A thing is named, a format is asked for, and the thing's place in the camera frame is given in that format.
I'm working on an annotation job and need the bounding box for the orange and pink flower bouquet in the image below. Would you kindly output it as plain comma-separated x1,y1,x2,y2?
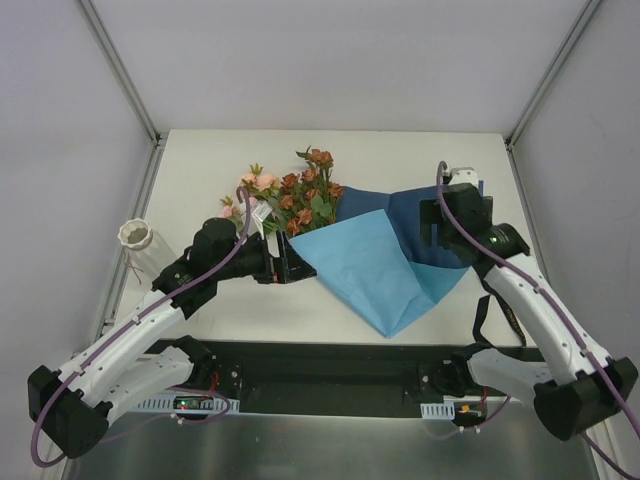
238,147,345,238

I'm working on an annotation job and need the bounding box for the blue wrapping paper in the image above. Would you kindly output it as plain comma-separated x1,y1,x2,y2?
290,186,470,338

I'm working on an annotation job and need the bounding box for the black ribbon with gold letters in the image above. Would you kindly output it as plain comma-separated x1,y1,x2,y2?
472,277,529,349

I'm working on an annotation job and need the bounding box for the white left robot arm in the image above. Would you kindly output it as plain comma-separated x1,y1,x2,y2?
27,218,316,468

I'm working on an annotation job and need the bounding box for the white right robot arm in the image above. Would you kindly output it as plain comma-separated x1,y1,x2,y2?
420,162,639,440

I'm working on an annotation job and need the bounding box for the white ribbed vase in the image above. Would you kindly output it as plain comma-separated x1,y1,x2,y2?
117,218,176,280

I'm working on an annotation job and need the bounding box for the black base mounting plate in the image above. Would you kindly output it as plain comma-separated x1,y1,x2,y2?
144,335,561,419

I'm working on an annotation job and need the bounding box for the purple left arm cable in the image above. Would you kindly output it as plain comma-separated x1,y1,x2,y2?
29,187,254,469

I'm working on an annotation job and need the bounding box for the right aluminium table rail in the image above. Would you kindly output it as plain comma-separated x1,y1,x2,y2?
505,143,542,261

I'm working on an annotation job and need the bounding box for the left white cable duct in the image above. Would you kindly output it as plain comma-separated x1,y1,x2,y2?
130,393,240,415

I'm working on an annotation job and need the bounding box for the white cable duct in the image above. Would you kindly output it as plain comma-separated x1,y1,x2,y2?
130,393,240,415
420,401,456,421

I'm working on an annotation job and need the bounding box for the right white cable duct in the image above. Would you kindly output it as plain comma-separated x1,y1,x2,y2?
420,401,456,421

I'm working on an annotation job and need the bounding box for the right aluminium frame post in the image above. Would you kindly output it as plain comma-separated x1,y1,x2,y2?
505,0,605,151

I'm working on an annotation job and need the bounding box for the aluminium frame post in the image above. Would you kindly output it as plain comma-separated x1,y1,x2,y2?
505,0,605,151
74,0,161,146

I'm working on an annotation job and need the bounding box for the left aluminium frame post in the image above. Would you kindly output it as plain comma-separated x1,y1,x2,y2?
74,0,161,146

